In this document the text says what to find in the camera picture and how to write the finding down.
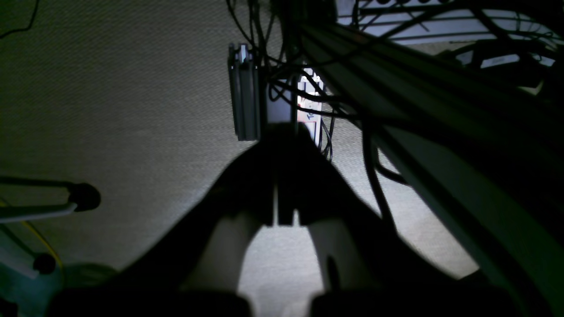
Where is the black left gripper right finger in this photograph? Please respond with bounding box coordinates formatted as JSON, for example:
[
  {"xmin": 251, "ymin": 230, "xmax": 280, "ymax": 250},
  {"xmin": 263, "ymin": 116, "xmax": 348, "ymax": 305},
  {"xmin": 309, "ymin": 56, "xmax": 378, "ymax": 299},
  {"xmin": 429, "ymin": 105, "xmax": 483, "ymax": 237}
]
[{"xmin": 283, "ymin": 125, "xmax": 520, "ymax": 317}]

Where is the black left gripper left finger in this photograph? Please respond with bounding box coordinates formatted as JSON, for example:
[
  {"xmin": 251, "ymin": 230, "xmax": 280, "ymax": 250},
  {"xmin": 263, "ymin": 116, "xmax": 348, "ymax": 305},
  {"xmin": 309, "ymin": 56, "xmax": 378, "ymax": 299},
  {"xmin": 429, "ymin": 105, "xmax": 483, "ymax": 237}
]
[{"xmin": 48, "ymin": 128, "xmax": 282, "ymax": 317}]

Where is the black cable bundle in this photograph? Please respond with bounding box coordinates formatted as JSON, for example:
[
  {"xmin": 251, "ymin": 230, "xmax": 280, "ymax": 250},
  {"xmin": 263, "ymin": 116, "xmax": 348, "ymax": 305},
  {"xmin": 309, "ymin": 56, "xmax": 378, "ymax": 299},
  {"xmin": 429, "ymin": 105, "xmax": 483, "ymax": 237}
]
[{"xmin": 226, "ymin": 0, "xmax": 564, "ymax": 229}]

